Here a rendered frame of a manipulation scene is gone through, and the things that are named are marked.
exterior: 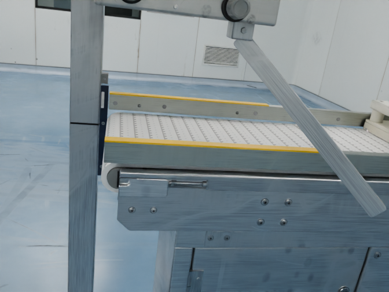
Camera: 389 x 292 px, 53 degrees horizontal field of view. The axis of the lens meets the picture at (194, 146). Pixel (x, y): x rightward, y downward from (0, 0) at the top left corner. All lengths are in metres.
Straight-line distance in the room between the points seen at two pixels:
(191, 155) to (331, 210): 0.26
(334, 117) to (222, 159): 0.43
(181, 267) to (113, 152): 0.27
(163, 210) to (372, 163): 0.34
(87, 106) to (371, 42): 4.75
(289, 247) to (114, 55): 5.23
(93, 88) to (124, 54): 5.01
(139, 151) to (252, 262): 0.33
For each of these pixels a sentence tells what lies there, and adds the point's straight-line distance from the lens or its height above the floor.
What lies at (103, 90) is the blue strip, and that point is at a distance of 0.81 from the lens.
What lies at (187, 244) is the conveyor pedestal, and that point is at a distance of 0.69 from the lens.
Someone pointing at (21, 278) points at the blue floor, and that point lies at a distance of 1.87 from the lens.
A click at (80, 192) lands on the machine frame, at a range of 0.90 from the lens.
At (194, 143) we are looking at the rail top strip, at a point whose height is 0.98.
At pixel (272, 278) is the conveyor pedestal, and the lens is 0.79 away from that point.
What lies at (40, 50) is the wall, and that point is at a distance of 5.83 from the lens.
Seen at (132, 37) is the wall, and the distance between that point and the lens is 5.80.
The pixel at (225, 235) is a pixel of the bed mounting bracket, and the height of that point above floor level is 0.80.
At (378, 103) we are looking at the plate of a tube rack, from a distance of 0.95.
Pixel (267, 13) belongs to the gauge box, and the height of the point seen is 1.16.
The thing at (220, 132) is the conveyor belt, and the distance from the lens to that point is 0.75.
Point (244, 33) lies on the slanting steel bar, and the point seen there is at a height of 1.14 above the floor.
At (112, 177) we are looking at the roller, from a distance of 0.57.
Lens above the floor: 1.17
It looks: 20 degrees down
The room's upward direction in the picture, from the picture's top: 7 degrees clockwise
